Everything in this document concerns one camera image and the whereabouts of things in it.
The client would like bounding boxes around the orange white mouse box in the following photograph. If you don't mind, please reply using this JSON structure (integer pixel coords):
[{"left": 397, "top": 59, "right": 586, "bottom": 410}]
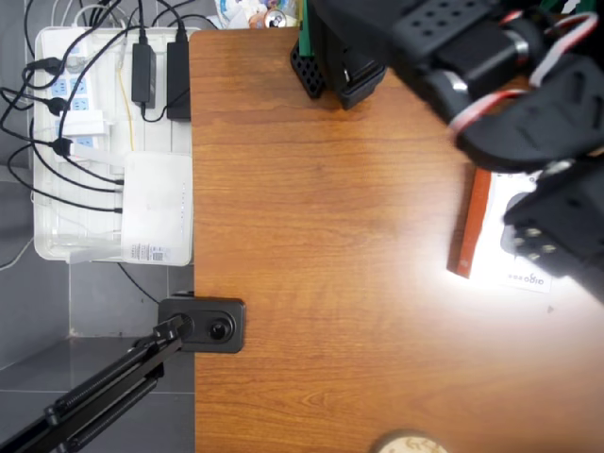
[{"left": 446, "top": 165, "right": 554, "bottom": 294}]

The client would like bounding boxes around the round wooden coaster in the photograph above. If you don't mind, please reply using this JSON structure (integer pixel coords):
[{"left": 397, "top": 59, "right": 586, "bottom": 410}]
[{"left": 375, "top": 428, "right": 450, "bottom": 453}]

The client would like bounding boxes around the green table clamp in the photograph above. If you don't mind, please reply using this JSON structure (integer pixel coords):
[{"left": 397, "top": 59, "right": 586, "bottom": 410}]
[{"left": 298, "top": 0, "right": 314, "bottom": 59}]

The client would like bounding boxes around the drink can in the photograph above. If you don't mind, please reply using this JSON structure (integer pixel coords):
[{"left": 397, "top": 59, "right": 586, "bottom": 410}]
[{"left": 263, "top": 8, "right": 289, "bottom": 30}]

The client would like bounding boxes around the white printed plastic bag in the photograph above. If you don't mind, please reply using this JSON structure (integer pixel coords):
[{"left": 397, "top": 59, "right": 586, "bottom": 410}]
[{"left": 214, "top": 0, "right": 303, "bottom": 30}]

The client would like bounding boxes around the white router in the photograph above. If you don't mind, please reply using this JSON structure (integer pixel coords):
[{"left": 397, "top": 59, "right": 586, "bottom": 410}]
[{"left": 69, "top": 143, "right": 195, "bottom": 267}]

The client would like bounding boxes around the wide black power adapter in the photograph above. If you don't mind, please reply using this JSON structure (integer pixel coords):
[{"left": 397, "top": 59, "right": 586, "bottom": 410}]
[{"left": 165, "top": 41, "right": 193, "bottom": 122}]

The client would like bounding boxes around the slim black power adapter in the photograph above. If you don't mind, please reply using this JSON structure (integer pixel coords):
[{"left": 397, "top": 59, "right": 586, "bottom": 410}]
[{"left": 130, "top": 42, "right": 159, "bottom": 109}]

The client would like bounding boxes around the white plastic tray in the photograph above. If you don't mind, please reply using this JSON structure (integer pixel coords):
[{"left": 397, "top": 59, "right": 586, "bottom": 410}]
[{"left": 33, "top": 25, "right": 203, "bottom": 266}]

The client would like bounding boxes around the white plug adapter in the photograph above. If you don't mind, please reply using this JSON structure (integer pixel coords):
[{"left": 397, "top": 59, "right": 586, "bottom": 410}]
[{"left": 62, "top": 109, "right": 109, "bottom": 139}]

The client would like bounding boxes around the white power strip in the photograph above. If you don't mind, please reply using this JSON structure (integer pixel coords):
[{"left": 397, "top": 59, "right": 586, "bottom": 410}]
[{"left": 44, "top": 40, "right": 96, "bottom": 159}]

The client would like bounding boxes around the red white servo cable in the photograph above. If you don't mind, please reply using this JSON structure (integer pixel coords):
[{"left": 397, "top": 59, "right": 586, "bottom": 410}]
[{"left": 446, "top": 8, "right": 600, "bottom": 139}]

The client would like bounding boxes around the black stand base with post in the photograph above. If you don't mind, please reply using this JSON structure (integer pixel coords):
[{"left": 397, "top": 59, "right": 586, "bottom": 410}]
[{"left": 156, "top": 294, "right": 247, "bottom": 355}]

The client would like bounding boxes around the black floor cable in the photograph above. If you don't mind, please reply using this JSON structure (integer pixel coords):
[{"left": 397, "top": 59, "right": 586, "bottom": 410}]
[{"left": 116, "top": 261, "right": 161, "bottom": 305}]

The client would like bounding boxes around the thin yellow cable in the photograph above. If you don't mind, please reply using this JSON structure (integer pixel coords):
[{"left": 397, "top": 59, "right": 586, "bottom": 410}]
[{"left": 116, "top": 41, "right": 137, "bottom": 152}]

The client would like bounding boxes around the white floor cable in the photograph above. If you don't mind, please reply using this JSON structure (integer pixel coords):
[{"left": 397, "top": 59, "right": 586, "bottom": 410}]
[{"left": 0, "top": 234, "right": 35, "bottom": 272}]

